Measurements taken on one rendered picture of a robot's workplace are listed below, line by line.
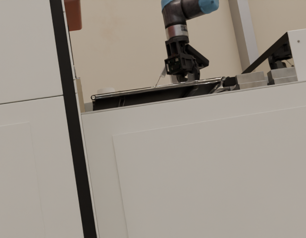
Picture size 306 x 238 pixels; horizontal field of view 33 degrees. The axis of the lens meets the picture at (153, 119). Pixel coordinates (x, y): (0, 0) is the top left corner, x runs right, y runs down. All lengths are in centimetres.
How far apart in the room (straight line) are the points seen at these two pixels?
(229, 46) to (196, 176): 281
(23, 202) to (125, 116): 33
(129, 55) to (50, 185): 268
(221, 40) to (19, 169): 307
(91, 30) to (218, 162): 249
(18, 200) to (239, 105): 54
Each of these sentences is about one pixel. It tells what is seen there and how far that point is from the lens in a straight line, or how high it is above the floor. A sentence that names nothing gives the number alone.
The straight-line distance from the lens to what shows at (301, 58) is 133.
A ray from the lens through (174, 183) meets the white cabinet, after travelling 113.
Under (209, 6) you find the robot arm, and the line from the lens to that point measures 173.
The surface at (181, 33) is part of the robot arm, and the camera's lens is 174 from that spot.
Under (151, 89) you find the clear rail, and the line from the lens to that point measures 137.
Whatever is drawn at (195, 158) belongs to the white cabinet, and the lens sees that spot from 114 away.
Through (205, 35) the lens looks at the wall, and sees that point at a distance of 383.
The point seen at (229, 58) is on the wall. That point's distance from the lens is 386.
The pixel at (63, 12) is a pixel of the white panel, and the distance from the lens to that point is 98.
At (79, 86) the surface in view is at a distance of 132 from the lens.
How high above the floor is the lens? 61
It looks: 9 degrees up
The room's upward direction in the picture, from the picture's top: 10 degrees counter-clockwise
